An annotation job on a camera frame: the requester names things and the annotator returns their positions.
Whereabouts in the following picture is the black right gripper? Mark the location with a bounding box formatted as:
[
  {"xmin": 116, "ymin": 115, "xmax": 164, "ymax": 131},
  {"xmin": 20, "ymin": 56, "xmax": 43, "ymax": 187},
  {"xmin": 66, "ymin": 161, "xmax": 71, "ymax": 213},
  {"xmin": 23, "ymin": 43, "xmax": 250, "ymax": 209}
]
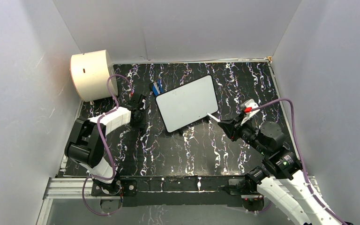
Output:
[{"xmin": 217, "ymin": 112, "xmax": 268, "ymax": 156}]

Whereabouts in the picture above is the black framed whiteboard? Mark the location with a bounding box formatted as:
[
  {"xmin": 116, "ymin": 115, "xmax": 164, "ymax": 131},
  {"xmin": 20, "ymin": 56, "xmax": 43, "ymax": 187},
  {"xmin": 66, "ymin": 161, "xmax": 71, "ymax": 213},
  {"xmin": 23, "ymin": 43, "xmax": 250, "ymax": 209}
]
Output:
[{"xmin": 155, "ymin": 75, "xmax": 219, "ymax": 133}]

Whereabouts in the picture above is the blue white marker pen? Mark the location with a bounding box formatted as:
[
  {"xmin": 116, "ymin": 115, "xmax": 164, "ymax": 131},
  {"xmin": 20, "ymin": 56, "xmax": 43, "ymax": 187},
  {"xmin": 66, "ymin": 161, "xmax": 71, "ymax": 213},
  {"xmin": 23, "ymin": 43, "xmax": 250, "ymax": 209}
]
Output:
[{"xmin": 207, "ymin": 113, "xmax": 221, "ymax": 123}]

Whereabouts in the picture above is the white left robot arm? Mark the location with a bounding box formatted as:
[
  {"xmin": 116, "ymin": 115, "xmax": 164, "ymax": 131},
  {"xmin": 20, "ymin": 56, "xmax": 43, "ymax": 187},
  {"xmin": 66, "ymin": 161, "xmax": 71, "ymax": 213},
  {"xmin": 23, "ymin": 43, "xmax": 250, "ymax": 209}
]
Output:
[{"xmin": 64, "ymin": 94, "xmax": 147, "ymax": 195}]

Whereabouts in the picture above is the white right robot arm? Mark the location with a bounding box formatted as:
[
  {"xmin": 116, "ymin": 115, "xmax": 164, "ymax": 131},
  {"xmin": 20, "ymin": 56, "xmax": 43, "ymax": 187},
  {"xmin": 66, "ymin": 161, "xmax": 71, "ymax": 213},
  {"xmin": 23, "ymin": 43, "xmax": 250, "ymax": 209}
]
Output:
[{"xmin": 218, "ymin": 113, "xmax": 348, "ymax": 225}]

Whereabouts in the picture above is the cream cylindrical drum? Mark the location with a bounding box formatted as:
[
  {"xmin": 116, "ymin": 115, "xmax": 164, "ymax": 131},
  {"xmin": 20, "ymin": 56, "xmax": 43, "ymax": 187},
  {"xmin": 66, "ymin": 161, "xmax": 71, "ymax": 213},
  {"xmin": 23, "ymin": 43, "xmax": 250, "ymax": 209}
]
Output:
[{"xmin": 70, "ymin": 50, "xmax": 118, "ymax": 102}]

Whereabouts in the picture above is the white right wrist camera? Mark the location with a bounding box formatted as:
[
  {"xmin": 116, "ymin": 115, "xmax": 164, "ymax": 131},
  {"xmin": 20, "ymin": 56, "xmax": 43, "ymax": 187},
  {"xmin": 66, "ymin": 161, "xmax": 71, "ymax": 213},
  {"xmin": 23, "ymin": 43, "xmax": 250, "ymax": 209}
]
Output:
[{"xmin": 240, "ymin": 99, "xmax": 260, "ymax": 125}]

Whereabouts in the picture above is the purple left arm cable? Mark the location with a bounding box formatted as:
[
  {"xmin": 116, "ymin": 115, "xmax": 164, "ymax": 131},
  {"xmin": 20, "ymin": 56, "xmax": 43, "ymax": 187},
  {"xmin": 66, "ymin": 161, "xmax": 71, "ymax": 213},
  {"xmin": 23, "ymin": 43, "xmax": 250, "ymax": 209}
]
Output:
[{"xmin": 81, "ymin": 74, "xmax": 135, "ymax": 217}]

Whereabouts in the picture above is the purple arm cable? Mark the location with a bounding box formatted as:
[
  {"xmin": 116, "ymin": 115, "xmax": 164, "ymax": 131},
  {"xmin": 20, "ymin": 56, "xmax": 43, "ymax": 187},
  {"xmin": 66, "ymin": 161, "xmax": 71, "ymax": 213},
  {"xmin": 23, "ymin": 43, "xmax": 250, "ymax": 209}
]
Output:
[
  {"xmin": 251, "ymin": 98, "xmax": 348, "ymax": 225},
  {"xmin": 81, "ymin": 74, "xmax": 135, "ymax": 217}
]

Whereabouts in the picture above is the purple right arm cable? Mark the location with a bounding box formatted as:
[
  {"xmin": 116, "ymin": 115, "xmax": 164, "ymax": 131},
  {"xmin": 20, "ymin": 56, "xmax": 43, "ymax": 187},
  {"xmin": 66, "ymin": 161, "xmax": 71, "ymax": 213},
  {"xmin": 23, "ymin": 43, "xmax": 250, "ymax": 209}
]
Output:
[{"xmin": 251, "ymin": 98, "xmax": 348, "ymax": 225}]

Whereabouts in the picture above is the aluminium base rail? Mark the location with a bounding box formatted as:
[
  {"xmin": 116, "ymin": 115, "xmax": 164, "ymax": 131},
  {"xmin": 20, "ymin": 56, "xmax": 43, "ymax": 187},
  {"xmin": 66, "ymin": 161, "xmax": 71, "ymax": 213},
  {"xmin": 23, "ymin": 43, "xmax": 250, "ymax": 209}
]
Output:
[{"xmin": 36, "ymin": 177, "xmax": 330, "ymax": 225}]

